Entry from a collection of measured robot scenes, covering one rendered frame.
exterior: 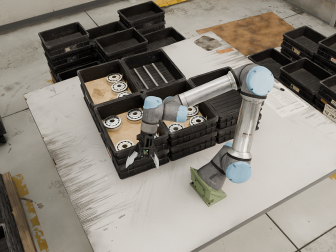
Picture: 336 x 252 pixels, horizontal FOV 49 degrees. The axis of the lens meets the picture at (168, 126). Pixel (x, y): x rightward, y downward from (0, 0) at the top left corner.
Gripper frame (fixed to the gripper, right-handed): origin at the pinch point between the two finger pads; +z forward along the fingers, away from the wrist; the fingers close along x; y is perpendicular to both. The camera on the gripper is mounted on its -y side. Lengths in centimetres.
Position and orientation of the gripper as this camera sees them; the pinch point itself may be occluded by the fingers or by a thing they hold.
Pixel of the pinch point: (141, 168)
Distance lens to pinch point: 174.2
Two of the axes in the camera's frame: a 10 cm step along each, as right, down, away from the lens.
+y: 2.2, 3.8, -9.0
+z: -1.6, 9.2, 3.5
